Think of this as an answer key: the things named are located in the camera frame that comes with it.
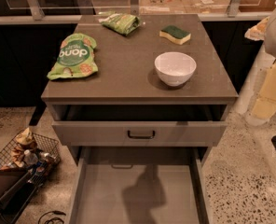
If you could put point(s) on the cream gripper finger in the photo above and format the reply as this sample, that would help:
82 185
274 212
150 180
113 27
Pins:
265 104

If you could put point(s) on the green yellow sponge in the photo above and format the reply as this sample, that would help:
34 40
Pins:
175 34

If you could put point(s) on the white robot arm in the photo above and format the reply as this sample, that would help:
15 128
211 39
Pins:
265 30

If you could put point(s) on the grey top drawer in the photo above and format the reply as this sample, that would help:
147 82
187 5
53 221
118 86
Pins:
107 125

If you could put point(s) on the grey drawer cabinet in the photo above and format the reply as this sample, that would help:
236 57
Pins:
126 73

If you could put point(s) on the grey open middle drawer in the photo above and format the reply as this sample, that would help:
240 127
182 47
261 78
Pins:
139 185

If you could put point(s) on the white bowl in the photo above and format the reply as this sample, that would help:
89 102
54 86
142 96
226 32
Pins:
174 68

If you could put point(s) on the small green snack bag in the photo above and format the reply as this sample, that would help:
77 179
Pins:
121 23

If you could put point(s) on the large green snack bag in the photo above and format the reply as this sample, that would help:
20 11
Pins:
76 58

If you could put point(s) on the dark bin lower left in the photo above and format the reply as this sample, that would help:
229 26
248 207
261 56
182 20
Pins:
15 193

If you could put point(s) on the white diagonal support post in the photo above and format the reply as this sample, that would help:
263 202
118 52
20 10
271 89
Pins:
253 82

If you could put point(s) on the black top drawer handle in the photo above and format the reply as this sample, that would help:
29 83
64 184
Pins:
142 136

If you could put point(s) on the wire basket with items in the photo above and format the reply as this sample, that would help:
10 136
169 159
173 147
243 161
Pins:
33 152

